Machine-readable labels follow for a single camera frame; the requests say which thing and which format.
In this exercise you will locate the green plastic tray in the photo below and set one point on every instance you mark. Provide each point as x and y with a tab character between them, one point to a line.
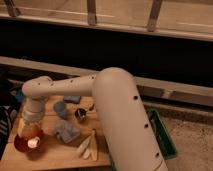
167	146

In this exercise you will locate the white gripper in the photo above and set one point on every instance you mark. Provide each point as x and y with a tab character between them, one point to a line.
33	111

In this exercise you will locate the wooden table board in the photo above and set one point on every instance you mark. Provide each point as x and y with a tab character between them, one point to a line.
52	154

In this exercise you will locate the yellow banana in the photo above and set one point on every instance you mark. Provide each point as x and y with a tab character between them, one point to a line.
93	146

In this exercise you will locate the blue plastic cup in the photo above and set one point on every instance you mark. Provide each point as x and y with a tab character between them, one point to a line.
60	109

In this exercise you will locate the crumpled blue cloth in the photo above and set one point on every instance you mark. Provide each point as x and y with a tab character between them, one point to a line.
65	131

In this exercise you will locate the red bowl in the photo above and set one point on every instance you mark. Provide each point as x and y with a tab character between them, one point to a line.
27	145

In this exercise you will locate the yellow red apple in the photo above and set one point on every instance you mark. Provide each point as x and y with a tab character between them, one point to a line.
31	131

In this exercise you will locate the blue sponge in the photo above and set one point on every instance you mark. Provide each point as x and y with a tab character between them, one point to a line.
72	99

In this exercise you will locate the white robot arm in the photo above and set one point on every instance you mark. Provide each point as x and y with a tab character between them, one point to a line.
125	124

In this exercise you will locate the white cutlery piece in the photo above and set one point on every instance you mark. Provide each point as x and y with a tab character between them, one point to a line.
82	147
87	153

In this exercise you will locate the small metal cup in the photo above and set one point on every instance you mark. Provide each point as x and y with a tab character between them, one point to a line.
80	114

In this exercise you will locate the white cutlery piece lower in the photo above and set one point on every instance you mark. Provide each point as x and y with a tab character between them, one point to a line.
87	153

